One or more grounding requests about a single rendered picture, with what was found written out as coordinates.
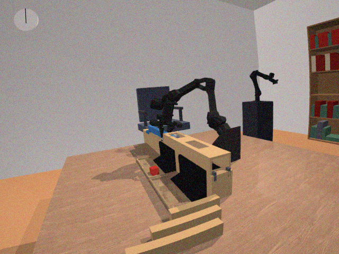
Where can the tan wooden bar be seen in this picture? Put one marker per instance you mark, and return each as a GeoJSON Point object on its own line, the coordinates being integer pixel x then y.
{"type": "Point", "coordinates": [177, 225]}
{"type": "Point", "coordinates": [181, 241]}

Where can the red cube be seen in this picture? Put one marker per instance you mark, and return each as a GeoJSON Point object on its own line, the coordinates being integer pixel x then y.
{"type": "Point", "coordinates": [154, 170]}

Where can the tan rectangular bar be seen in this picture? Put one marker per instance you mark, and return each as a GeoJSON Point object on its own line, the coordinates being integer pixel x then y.
{"type": "Point", "coordinates": [193, 207]}

